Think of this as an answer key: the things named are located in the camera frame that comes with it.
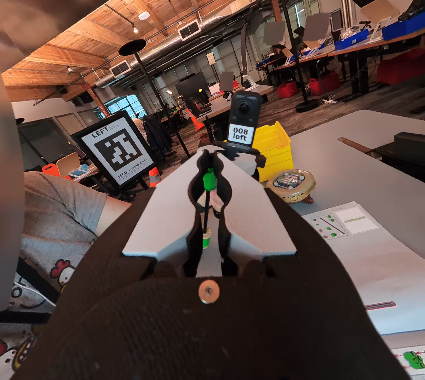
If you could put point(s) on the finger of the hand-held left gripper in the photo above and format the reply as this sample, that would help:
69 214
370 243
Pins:
247 162

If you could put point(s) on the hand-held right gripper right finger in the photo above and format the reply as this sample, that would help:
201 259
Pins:
259 224

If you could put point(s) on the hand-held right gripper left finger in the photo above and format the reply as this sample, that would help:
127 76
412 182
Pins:
162 224

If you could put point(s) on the small green tan cylinder brick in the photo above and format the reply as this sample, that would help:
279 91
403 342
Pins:
207 239

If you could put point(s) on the black axle rod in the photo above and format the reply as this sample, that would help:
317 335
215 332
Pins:
208 210

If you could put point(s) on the person's left hand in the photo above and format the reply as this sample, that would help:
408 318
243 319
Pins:
218 204

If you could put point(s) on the grey office table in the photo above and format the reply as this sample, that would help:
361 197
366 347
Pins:
232 101

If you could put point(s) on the stacked yellow plastic bins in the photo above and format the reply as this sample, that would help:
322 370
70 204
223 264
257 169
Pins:
275 154

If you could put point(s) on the orange traffic cone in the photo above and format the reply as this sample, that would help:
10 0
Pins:
154 179
196 121

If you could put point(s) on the tan round brick pot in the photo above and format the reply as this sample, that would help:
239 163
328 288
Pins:
300 192

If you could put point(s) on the red bean bag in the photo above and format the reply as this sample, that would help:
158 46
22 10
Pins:
325 83
401 68
287 89

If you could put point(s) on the black monitor screen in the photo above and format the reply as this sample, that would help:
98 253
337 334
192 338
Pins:
191 84

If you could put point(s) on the paper window notice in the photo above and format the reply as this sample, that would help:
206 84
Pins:
210 58

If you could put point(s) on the dark jacket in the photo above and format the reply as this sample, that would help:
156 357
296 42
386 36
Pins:
156 134

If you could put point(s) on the grey printed t-shirt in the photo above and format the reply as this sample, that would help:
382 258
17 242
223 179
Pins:
59 214

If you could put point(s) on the white vent grille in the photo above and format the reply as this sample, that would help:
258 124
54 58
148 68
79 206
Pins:
120 68
189 30

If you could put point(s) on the black framed marker sign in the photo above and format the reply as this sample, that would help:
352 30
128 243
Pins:
91 142

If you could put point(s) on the white instruction booklet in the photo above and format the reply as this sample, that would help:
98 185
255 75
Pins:
381 264

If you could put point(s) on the blue plastic bin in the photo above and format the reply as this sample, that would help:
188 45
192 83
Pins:
352 40
405 28

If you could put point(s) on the small grey monitor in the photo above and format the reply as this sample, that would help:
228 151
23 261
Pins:
336 20

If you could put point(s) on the white ceiling sensor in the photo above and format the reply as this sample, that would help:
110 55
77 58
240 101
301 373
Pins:
143 15

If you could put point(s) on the long wooden table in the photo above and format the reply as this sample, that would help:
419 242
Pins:
378 46

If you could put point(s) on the black and tan board stand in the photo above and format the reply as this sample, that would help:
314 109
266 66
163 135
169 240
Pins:
378 10

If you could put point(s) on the black equipment case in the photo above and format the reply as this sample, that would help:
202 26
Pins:
413 6

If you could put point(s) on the long metal ventilation duct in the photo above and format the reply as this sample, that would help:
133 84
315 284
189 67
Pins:
159 48

